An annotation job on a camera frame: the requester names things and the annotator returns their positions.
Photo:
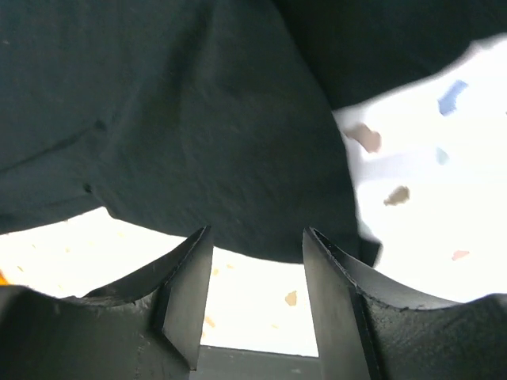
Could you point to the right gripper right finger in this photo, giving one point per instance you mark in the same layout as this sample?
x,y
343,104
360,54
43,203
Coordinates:
x,y
368,326

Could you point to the black t shirt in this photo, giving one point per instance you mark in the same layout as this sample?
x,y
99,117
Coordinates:
x,y
175,115

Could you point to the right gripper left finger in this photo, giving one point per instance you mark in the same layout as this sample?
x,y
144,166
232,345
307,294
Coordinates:
x,y
146,325

